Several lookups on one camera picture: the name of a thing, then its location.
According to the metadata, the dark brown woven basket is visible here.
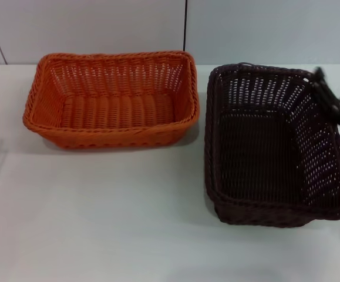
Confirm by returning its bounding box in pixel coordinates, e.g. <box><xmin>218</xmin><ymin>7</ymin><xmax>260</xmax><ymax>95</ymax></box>
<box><xmin>204</xmin><ymin>62</ymin><xmax>340</xmax><ymax>229</ymax></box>

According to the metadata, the orange woven plastic basket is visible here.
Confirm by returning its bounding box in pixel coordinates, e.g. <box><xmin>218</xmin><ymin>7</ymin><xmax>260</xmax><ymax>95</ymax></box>
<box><xmin>22</xmin><ymin>51</ymin><xmax>201</xmax><ymax>151</ymax></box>

